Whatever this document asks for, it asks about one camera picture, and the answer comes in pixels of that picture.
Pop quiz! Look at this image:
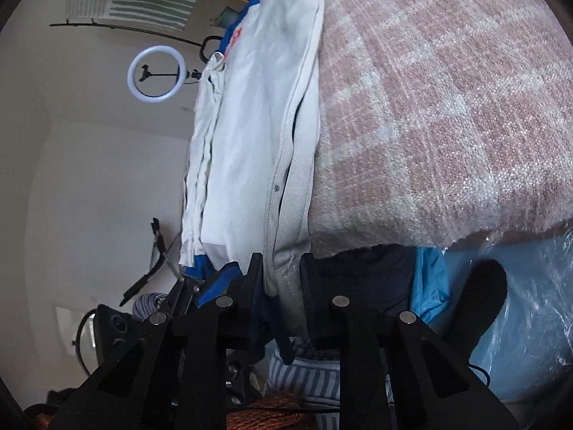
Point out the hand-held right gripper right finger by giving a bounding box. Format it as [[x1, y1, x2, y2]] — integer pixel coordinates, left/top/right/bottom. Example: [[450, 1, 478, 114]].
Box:
[[300, 254, 520, 430]]

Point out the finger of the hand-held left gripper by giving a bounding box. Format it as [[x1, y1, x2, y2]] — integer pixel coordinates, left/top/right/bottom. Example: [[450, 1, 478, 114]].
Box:
[[165, 263, 239, 319]]

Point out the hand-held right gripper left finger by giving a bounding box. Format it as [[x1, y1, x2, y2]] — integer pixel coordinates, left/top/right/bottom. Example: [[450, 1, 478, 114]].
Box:
[[53, 253, 294, 430]]

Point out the white and blue jacket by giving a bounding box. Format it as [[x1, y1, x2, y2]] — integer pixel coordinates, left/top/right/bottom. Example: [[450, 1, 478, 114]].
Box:
[[179, 0, 325, 298]]

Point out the grey striped cloth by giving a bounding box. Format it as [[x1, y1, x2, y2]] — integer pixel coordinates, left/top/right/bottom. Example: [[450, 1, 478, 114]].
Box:
[[264, 338, 343, 413]]

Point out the navy quilted jacket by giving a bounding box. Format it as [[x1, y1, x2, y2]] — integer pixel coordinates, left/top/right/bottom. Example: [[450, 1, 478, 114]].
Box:
[[311, 245, 417, 314]]

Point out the black tripod stand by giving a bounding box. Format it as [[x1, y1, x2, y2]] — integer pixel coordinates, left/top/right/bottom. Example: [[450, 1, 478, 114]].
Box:
[[120, 217, 180, 307]]

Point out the brown knitted cloth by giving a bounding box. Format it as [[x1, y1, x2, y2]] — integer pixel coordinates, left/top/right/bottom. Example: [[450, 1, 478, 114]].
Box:
[[226, 392, 316, 430]]

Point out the bright blue cloth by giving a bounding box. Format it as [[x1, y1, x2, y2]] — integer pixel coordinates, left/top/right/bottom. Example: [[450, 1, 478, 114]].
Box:
[[409, 247, 451, 325]]

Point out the black fuzzy cloth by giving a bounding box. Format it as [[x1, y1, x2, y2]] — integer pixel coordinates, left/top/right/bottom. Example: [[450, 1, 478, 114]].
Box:
[[445, 259, 509, 352]]

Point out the clear plastic bag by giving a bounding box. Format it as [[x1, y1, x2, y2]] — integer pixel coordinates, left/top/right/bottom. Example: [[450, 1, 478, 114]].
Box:
[[443, 228, 573, 406]]

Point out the black metal tube rack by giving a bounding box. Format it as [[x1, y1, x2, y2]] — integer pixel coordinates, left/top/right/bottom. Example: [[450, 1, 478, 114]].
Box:
[[199, 35, 223, 64]]

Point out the pink plaid blanket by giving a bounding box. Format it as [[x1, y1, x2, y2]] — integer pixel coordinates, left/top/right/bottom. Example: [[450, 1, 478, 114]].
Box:
[[309, 0, 573, 249]]

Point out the teal pot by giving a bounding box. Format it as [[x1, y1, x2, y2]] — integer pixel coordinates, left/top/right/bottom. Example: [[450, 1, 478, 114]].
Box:
[[210, 6, 238, 30]]

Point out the thin black rod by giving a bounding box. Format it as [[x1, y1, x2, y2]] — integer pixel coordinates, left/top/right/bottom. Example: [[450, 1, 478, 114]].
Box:
[[49, 20, 204, 48]]

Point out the green striped white cloth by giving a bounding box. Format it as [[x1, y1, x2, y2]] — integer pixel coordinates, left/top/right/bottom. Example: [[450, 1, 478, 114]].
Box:
[[67, 0, 202, 32]]

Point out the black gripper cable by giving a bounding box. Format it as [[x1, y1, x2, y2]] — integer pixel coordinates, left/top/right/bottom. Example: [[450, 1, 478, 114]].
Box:
[[75, 310, 100, 366]]

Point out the white ring light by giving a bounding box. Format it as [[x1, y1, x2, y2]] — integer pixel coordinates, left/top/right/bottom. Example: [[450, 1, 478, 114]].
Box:
[[126, 49, 202, 101]]

